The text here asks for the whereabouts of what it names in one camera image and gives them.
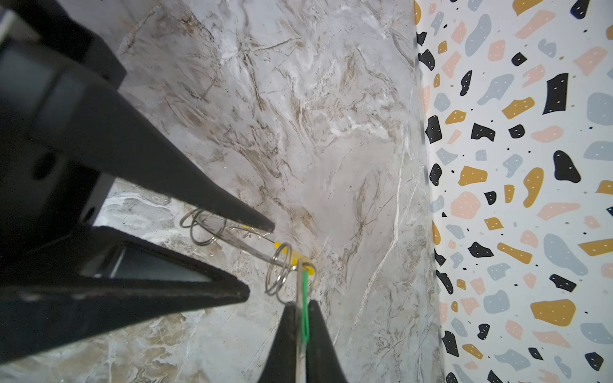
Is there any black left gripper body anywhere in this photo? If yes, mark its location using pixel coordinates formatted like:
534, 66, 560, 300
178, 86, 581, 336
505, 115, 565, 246
1, 1, 126, 268

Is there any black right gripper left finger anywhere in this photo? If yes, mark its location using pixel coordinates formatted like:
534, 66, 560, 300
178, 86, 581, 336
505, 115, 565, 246
258, 303, 299, 383

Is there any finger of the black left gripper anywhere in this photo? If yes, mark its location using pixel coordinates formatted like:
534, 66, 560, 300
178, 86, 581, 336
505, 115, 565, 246
1, 41, 275, 231
1, 227, 250, 363

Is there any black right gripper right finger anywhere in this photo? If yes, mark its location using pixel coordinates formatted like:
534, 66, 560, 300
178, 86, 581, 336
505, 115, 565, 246
306, 300, 348, 383

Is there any green capped key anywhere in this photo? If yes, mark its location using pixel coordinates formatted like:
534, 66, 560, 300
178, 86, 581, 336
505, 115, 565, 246
295, 258, 309, 382

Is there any metal keyring with keys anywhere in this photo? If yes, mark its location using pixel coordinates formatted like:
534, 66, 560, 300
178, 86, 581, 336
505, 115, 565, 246
180, 208, 296, 304

